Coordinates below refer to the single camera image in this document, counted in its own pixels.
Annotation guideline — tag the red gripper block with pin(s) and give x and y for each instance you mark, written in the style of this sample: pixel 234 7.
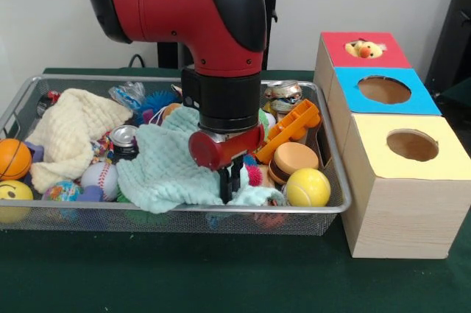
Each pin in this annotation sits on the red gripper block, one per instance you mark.
pixel 221 152

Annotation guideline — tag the mint green waffle cloth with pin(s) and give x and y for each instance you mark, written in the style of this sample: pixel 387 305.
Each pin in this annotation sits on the mint green waffle cloth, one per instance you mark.
pixel 162 165

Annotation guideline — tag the yellow plush duck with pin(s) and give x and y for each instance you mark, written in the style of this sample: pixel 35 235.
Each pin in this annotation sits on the yellow plush duck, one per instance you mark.
pixel 364 49

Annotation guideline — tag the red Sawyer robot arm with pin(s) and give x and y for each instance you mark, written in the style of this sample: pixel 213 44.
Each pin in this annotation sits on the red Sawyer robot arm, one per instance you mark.
pixel 165 3

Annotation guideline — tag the clear mesh bin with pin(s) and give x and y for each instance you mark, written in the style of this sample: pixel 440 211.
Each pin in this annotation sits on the clear mesh bin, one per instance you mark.
pixel 110 222

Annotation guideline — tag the wooden box with three holes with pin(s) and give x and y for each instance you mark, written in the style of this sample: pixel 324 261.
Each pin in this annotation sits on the wooden box with three holes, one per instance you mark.
pixel 404 217

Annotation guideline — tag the toy hamburger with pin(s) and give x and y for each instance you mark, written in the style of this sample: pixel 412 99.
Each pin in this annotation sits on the toy hamburger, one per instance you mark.
pixel 294 156

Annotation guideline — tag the yellow tennis ball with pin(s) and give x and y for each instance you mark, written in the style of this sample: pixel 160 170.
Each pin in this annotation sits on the yellow tennis ball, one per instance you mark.
pixel 308 188

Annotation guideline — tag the orange plastic toy block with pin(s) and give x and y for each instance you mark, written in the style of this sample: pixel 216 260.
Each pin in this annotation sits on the orange plastic toy block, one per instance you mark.
pixel 290 125

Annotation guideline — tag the crushed drink can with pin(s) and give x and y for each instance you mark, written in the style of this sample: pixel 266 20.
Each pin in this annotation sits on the crushed drink can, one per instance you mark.
pixel 283 97

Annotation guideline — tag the dark green tablecloth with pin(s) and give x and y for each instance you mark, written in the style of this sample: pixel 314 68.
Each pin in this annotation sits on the dark green tablecloth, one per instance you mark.
pixel 184 276
pixel 460 95

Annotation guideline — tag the white baseball toy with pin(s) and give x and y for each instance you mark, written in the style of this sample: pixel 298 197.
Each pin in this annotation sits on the white baseball toy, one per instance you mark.
pixel 100 180

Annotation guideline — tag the cream waffle cloth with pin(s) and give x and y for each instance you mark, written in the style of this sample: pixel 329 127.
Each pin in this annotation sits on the cream waffle cloth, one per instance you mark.
pixel 66 125

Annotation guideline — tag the yellow smiley ball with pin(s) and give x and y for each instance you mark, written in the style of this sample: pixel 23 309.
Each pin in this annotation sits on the yellow smiley ball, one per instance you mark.
pixel 15 191

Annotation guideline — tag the orange basketball toy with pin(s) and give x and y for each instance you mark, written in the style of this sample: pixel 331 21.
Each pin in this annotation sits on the orange basketball toy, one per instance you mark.
pixel 14 158

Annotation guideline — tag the black upright panel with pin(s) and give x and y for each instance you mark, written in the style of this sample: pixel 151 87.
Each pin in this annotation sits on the black upright panel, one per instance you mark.
pixel 454 25

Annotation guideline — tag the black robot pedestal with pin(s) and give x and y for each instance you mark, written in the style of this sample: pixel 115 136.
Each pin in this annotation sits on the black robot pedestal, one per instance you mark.
pixel 270 40

